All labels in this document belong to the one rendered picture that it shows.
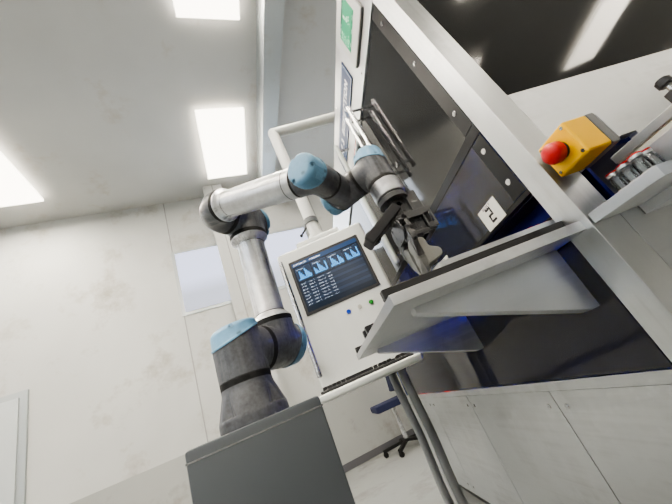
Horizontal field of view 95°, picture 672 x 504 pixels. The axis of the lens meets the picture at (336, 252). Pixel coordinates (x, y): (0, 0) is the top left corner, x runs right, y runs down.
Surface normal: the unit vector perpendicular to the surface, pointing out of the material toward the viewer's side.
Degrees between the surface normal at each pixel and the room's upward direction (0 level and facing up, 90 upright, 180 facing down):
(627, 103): 90
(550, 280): 90
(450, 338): 90
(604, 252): 90
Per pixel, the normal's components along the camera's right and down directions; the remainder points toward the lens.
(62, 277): 0.21, -0.50
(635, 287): -0.93, 0.33
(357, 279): -0.14, -0.38
